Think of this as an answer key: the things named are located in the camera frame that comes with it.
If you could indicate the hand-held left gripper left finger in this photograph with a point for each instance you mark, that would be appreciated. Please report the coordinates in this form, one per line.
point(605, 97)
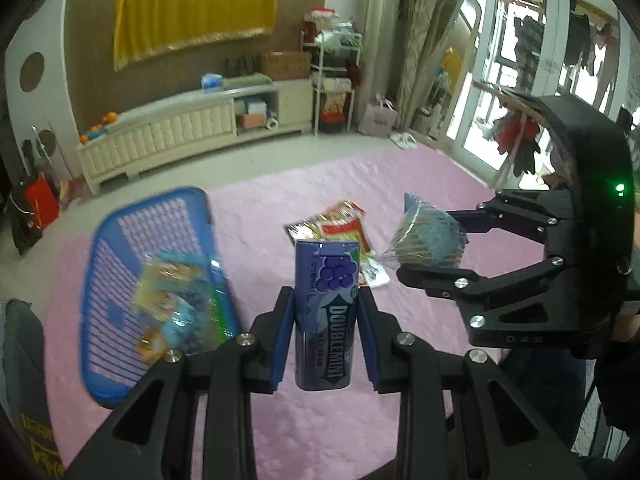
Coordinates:
point(282, 340)

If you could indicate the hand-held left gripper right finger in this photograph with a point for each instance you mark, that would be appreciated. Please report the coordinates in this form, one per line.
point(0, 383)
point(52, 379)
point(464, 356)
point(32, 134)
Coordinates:
point(367, 340)

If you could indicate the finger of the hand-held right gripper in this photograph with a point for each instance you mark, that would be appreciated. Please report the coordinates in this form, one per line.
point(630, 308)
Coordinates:
point(450, 285)
point(505, 212)

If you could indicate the purple gum tin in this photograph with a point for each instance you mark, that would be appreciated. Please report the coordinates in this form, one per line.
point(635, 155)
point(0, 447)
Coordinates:
point(325, 330)

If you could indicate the blue wafer packet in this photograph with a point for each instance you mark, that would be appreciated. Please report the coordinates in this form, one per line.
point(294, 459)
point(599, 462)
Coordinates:
point(430, 235)

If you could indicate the red white snack packet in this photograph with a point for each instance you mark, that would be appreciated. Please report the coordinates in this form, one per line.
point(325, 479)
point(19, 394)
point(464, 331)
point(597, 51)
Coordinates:
point(375, 272)

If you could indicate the dark purple snack packet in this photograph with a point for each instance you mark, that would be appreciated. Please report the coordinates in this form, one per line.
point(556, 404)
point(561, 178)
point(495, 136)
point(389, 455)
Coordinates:
point(302, 230)

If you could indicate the red orange snack packet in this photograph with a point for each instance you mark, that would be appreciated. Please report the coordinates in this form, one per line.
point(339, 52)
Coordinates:
point(345, 210)

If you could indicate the green cracker packet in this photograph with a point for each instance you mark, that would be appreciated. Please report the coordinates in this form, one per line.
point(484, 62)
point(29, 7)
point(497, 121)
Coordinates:
point(155, 300)

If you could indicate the blue plastic basket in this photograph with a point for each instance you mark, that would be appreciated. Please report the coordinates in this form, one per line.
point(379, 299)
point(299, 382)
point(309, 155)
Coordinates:
point(150, 200)

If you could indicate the person's right hand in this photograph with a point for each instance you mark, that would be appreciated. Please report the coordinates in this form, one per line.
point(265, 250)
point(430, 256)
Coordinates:
point(629, 330)

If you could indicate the red hanging garment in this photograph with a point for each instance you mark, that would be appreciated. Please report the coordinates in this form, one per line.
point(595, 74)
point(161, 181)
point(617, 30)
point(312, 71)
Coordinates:
point(510, 132)

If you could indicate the wooden clothes rack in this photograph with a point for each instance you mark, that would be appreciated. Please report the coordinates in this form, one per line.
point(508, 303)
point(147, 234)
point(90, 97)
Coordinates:
point(520, 95)

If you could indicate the grey bin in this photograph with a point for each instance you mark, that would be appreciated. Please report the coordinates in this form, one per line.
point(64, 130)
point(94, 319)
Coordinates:
point(422, 121)

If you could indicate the pink quilted tablecloth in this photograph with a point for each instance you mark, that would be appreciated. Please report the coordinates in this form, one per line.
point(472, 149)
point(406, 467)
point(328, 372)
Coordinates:
point(260, 200)

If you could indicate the glass balcony door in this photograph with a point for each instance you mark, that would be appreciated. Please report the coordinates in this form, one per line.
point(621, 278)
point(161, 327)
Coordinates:
point(492, 60)

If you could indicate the yellow towel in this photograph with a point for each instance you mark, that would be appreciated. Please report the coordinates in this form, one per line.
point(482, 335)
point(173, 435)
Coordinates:
point(452, 67)

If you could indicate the pink tote bag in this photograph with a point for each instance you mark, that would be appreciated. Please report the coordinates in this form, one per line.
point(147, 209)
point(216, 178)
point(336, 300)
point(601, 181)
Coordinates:
point(379, 117)

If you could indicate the arched standing mirror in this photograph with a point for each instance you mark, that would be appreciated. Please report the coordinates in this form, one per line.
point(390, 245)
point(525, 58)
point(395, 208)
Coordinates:
point(475, 35)

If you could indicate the row of hanging laundry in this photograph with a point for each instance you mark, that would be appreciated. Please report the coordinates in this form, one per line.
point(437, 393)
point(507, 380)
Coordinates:
point(580, 45)

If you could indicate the black storage bin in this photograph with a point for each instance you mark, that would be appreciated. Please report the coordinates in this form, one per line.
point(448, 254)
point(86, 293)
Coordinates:
point(331, 125)

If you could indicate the patterned curtain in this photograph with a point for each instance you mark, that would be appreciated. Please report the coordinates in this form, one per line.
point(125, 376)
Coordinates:
point(422, 35)

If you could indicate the red printed bag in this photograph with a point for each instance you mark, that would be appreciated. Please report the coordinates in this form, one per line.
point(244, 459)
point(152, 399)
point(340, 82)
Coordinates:
point(334, 105)

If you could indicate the white tower air conditioner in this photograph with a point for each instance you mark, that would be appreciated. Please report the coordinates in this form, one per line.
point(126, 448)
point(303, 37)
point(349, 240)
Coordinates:
point(380, 35)

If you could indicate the toilet paper roll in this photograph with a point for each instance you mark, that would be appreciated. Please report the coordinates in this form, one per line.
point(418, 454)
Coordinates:
point(272, 122)

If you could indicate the orange box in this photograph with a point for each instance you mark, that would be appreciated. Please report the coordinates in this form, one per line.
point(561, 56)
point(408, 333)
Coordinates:
point(250, 121)

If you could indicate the white metal shelf rack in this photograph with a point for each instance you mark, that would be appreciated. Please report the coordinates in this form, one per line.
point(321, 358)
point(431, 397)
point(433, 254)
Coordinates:
point(316, 85)

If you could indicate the light blue box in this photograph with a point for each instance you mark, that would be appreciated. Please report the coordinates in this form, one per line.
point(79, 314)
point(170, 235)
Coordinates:
point(256, 107)

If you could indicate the white TV cabinet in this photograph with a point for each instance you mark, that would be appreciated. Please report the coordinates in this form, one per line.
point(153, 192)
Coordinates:
point(175, 130)

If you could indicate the green folded cloth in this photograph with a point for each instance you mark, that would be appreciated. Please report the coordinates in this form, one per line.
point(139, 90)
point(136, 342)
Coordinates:
point(247, 80)

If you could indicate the cardboard box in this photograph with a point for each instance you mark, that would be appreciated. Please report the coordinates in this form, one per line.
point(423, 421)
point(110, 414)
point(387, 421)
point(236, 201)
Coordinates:
point(286, 66)

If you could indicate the broom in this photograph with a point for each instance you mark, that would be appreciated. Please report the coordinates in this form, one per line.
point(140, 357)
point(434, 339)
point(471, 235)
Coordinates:
point(67, 185)

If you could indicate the blue tissue box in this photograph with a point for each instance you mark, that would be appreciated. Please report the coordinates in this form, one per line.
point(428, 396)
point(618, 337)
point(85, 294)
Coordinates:
point(212, 81)

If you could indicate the black bag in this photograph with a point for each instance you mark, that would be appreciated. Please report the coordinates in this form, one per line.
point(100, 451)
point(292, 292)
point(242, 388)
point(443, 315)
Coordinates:
point(22, 230)

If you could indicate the yellow fringed cloth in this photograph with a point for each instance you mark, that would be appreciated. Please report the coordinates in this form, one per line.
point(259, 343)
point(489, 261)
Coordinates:
point(195, 10)

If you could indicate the brown round wall disc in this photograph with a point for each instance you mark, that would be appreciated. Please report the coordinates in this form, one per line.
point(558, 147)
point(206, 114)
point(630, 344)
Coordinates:
point(47, 140)
point(32, 71)

